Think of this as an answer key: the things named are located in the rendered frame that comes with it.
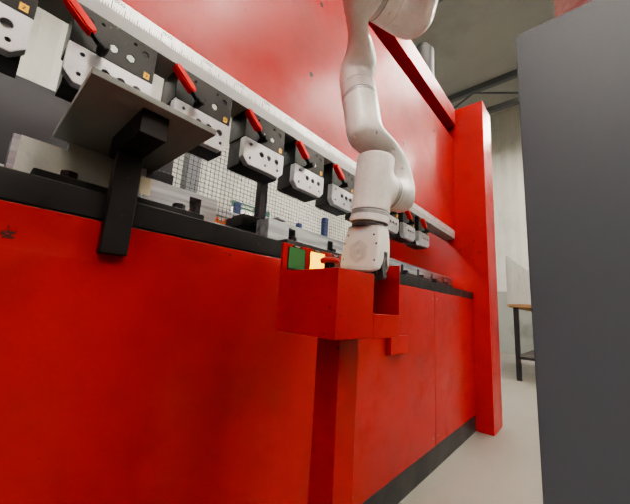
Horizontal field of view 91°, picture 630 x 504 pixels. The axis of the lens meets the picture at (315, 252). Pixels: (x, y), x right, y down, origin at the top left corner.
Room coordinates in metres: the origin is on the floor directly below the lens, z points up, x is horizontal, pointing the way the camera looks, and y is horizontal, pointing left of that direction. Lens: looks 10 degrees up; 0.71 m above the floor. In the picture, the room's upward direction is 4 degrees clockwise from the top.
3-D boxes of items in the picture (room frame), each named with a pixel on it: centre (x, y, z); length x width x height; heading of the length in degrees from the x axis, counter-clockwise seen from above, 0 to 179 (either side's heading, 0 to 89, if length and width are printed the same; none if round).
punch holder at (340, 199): (1.18, -0.07, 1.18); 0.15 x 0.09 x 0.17; 138
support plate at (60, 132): (0.51, 0.34, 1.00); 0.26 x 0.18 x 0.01; 48
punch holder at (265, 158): (0.89, 0.20, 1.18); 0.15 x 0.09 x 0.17; 138
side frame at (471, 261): (2.42, -0.94, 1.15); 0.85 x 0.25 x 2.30; 48
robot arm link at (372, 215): (0.66, -0.11, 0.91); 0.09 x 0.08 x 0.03; 44
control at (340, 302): (0.64, -0.06, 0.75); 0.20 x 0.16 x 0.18; 134
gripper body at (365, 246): (0.66, -0.11, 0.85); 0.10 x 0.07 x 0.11; 44
